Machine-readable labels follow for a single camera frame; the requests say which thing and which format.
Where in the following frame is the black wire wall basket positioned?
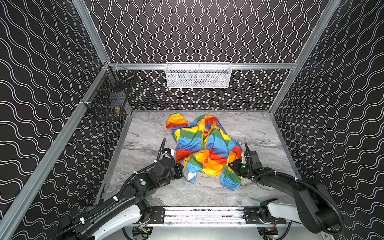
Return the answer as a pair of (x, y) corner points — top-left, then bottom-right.
(86, 66), (136, 122)

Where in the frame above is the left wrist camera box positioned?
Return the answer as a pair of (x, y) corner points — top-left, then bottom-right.
(162, 148), (175, 158)

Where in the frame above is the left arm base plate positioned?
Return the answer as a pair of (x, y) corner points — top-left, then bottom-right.
(136, 207), (166, 225)

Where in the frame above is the rainbow striped jacket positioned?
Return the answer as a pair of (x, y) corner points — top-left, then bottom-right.
(166, 113), (242, 191)

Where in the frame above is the aluminium front rail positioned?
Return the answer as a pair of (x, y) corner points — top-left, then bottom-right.
(85, 206), (325, 227)

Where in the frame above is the brass object in basket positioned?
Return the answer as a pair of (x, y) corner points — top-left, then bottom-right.
(115, 108), (121, 117)

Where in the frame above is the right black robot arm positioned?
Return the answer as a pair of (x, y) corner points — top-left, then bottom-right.
(229, 151), (345, 236)

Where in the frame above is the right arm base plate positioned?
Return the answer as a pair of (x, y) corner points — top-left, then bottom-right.
(242, 207), (287, 225)

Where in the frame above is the white mesh wall basket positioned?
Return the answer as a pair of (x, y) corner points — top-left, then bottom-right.
(165, 62), (232, 89)

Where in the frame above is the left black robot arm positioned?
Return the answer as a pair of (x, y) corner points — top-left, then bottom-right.
(51, 140), (183, 240)

